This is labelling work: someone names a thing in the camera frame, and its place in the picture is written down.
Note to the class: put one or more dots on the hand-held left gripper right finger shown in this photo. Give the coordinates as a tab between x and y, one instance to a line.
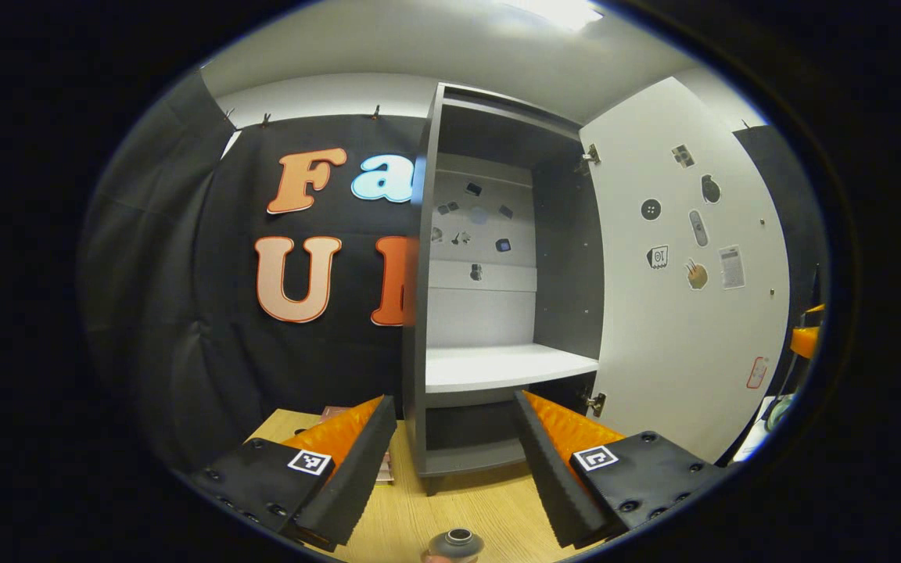
548	477

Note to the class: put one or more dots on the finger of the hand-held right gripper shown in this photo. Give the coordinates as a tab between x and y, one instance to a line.
805	342

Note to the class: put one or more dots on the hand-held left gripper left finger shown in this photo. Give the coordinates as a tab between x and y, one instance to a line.
357	477

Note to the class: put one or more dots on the silver bottle with red label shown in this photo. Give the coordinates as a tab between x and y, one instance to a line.
454	547

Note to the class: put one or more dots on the white cabinet door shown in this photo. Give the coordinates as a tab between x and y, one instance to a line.
677	352

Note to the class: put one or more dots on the metal door hinge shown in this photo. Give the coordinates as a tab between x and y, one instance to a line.
596	403
591	155

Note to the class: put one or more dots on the white cabinet shelf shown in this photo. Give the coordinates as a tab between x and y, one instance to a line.
489	367

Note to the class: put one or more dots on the grey cabinet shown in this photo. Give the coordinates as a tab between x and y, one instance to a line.
568	258

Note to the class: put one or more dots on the teal round thing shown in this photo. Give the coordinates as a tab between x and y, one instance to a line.
779	413

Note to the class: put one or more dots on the white flat sheet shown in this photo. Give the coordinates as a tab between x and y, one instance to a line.
749	446

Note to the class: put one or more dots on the black backdrop cloth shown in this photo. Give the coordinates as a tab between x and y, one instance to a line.
184	313

